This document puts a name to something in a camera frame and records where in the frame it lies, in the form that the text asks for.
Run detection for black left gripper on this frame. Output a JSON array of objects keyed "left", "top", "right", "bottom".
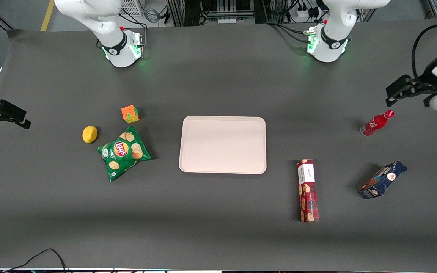
[{"left": 385, "top": 56, "right": 437, "bottom": 107}]

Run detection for red cookie box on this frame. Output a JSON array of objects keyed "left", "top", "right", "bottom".
[{"left": 297, "top": 159, "right": 320, "bottom": 223}]

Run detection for blue cookie box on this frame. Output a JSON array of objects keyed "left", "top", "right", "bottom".
[{"left": 358, "top": 161, "right": 408, "bottom": 199}]

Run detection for white vented box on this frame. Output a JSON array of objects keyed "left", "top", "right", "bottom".
[{"left": 119, "top": 0, "right": 144, "bottom": 17}]

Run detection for pale pink plastic tray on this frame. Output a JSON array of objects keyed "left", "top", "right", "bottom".
[{"left": 179, "top": 116, "right": 267, "bottom": 174}]

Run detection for red cola bottle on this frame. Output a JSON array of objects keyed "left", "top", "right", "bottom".
[{"left": 360, "top": 110, "right": 395, "bottom": 136}]

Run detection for yellow lemon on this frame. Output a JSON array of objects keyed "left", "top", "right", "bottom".
[{"left": 82, "top": 126, "right": 98, "bottom": 144}]

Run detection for orange green puzzle cube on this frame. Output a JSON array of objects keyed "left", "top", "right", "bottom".
[{"left": 121, "top": 105, "right": 140, "bottom": 124}]

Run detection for green Lay's chips bag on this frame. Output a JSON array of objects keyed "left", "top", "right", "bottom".
[{"left": 97, "top": 126, "right": 152, "bottom": 182}]

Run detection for white power strip with plugs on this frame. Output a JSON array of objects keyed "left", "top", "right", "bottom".
[{"left": 294, "top": 3, "right": 319, "bottom": 20}]

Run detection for aluminium equipment rack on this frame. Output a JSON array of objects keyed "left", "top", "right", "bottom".
[{"left": 167, "top": 0, "right": 258, "bottom": 27}]

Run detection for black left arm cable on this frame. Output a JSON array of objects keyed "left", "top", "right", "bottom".
[{"left": 411, "top": 24, "right": 437, "bottom": 82}]

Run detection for black left arm base cables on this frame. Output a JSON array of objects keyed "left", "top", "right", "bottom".
[{"left": 263, "top": 20, "right": 314, "bottom": 44}]

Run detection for black arm base cables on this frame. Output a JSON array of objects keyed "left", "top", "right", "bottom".
[
  {"left": 263, "top": 20, "right": 314, "bottom": 44},
  {"left": 119, "top": 11, "right": 148, "bottom": 50}
]

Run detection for black cable at table edge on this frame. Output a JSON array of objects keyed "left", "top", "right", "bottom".
[{"left": 2, "top": 248, "right": 69, "bottom": 273}]

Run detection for black right arm base cables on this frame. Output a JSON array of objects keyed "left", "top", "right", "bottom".
[{"left": 119, "top": 11, "right": 148, "bottom": 50}]

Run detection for grey coiled cable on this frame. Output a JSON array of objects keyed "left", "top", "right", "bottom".
[{"left": 143, "top": 7, "right": 163, "bottom": 24}]

